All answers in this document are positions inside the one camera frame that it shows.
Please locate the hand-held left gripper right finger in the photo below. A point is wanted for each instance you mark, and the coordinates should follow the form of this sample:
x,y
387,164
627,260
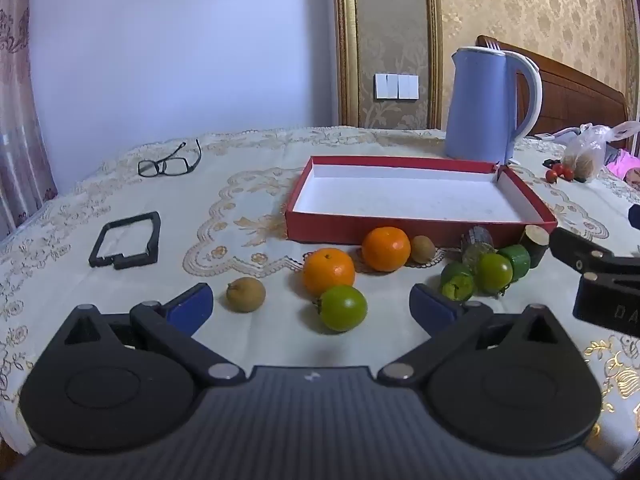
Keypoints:
x,y
431,306

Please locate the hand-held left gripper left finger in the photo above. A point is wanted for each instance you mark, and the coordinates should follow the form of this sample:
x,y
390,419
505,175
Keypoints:
x,y
192,306

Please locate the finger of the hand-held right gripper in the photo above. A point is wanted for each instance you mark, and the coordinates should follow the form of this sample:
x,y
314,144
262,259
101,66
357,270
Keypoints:
x,y
575,252
635,216

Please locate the brown kiwi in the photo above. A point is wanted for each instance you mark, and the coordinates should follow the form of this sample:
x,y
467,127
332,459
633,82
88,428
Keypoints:
x,y
245,295
422,249

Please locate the green tomato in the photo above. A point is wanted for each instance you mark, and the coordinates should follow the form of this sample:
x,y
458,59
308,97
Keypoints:
x,y
342,308
494,273

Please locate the orange tangerine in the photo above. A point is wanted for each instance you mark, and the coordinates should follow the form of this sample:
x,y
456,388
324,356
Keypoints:
x,y
386,249
328,272

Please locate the red cardboard box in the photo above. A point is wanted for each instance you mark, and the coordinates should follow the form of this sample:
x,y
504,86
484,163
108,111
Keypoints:
x,y
400,195

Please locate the pink cloth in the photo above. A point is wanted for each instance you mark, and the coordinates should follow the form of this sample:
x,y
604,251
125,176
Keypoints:
x,y
622,166

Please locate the clear plastic bag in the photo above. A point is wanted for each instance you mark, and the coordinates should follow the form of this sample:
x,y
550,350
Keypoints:
x,y
585,155

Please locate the brown wooden headboard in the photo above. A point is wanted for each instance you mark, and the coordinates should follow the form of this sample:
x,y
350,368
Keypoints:
x,y
575,95

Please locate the black eyeglasses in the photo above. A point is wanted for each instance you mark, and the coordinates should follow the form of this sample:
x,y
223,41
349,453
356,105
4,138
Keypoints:
x,y
191,165

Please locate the cream embroidered tablecloth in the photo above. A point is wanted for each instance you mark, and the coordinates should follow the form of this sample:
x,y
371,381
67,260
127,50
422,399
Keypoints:
x,y
240,160

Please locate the blue electric kettle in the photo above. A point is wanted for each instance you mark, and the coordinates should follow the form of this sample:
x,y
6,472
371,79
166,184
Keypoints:
x,y
475,105

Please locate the pink patterned curtain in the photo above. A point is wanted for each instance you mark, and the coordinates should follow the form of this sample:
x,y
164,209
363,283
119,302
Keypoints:
x,y
20,110

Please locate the black square plastic frame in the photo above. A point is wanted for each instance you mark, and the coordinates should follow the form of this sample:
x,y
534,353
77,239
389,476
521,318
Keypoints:
x,y
154,240

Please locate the gold wall moulding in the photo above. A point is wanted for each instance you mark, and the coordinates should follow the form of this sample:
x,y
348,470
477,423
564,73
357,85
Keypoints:
x,y
347,35
631,35

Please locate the white wall switch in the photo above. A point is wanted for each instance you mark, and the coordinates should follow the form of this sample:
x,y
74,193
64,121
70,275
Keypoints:
x,y
396,86

